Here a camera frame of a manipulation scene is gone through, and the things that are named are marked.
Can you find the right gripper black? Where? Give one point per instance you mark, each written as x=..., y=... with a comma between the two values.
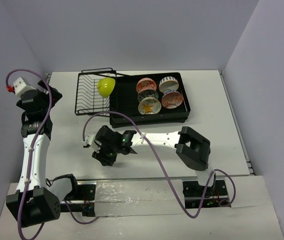
x=101, y=158

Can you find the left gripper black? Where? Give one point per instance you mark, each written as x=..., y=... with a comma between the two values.
x=50, y=92

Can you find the green bowl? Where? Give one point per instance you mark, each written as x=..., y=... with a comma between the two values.
x=105, y=86

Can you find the leaf pattern white bowl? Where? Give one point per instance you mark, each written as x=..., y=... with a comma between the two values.
x=149, y=106

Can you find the orange floral bowl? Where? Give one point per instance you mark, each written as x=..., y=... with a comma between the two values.
x=146, y=84

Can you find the orange blue geometric bowl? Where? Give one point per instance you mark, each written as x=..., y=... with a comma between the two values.
x=172, y=99

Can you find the white bowl pink rim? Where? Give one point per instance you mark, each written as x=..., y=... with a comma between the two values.
x=168, y=83

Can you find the black leaf pattern bowl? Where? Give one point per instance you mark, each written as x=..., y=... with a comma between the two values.
x=147, y=93

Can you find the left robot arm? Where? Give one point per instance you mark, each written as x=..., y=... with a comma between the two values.
x=34, y=202

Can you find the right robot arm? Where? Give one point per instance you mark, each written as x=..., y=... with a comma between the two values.
x=191, y=147

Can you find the black dish rack tray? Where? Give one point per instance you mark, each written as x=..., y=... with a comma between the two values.
x=124, y=99

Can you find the white taped sheet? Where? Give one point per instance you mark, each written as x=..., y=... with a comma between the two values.
x=135, y=198

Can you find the black wire plate rack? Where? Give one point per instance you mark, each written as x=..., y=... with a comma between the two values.
x=88, y=101

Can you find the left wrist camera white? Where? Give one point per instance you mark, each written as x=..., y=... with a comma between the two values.
x=19, y=87

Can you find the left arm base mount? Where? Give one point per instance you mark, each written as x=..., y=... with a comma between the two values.
x=84, y=200

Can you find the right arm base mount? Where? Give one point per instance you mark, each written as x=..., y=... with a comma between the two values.
x=214, y=195

